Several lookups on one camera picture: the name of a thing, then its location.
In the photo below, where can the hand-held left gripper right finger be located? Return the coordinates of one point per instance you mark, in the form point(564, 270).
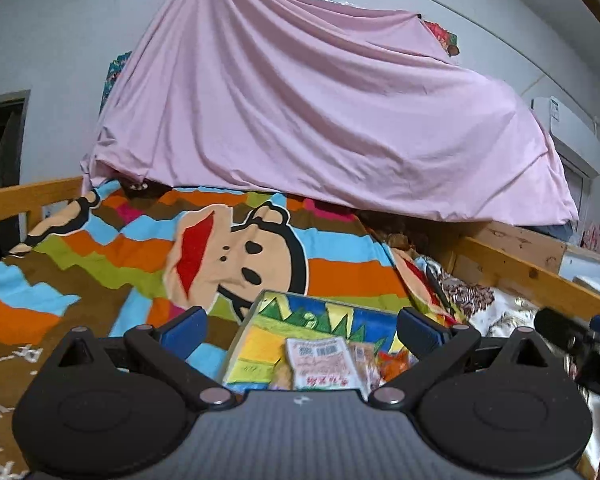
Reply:
point(414, 331)

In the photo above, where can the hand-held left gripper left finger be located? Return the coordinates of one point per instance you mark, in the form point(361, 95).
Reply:
point(186, 331)

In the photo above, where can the orange snack packet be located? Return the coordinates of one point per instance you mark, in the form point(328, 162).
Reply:
point(395, 365)

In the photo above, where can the white pink label snack packet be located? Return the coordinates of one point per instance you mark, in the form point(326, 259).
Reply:
point(320, 360)

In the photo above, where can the dinosaur drawing box tray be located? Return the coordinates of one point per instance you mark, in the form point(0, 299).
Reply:
point(305, 315)

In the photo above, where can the floral bed sheet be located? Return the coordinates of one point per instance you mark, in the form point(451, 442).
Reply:
point(485, 305)

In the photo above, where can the printed cartoon monkey blanket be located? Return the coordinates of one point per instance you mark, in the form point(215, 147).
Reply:
point(105, 260)

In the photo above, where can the white air conditioner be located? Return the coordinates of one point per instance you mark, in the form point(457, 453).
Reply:
point(570, 130)

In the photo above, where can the pink bed sheet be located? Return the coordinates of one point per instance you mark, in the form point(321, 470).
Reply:
point(305, 110)

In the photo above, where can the colourful patterned cloth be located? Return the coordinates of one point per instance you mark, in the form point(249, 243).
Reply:
point(114, 80)

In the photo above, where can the red patterned cloth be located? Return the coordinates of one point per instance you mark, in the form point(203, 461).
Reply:
point(442, 37)

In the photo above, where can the wooden bed rail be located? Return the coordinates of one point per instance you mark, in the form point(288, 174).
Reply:
point(25, 200)
point(520, 265)

